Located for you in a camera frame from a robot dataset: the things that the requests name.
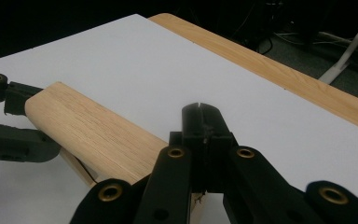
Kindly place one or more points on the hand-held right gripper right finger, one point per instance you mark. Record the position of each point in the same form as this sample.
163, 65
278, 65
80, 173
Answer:
214, 124

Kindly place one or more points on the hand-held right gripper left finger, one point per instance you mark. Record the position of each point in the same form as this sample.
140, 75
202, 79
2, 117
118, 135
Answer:
194, 124

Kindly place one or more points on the wooden picture frame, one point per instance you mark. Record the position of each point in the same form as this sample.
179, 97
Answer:
90, 130

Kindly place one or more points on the white table sheet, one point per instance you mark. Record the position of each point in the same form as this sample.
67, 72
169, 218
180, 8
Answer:
167, 74

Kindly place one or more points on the white metal desk frame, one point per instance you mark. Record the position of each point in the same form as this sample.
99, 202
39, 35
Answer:
345, 57

